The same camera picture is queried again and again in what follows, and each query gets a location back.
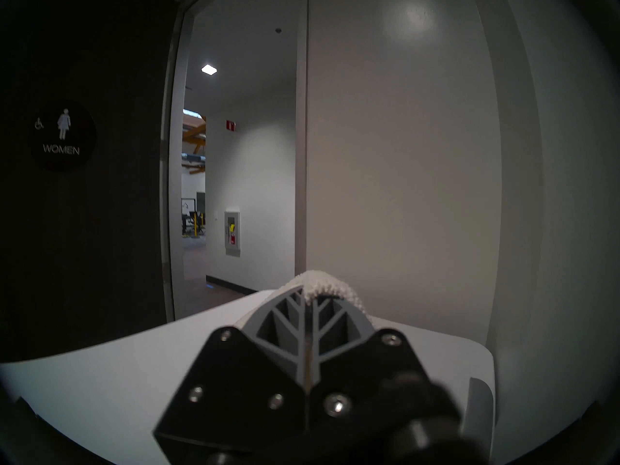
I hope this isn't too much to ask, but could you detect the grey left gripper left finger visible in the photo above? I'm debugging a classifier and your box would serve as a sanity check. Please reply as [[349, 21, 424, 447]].
[[154, 287, 308, 452]]

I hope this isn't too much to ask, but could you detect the fire extinguisher wall cabinet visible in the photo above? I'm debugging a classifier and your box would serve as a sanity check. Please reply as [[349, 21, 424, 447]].
[[224, 207, 241, 258]]

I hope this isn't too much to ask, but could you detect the white table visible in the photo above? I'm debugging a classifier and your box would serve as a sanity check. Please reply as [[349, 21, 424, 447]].
[[0, 289, 496, 465]]

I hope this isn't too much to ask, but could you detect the dark brown door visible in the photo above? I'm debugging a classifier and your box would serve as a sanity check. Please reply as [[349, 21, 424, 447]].
[[0, 0, 181, 364]]

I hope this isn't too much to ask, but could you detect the white cloth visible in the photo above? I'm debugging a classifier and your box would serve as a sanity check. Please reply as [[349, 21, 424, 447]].
[[232, 270, 373, 330]]

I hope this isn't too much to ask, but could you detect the yellow overhead beam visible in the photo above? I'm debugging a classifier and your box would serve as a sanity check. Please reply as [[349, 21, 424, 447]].
[[182, 125, 207, 174]]

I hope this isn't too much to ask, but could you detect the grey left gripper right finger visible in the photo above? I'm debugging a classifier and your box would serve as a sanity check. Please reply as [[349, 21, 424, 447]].
[[307, 294, 432, 431]]

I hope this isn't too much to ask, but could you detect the round black restroom sign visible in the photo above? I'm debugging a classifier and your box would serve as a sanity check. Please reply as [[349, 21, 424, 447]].
[[30, 99, 97, 172]]

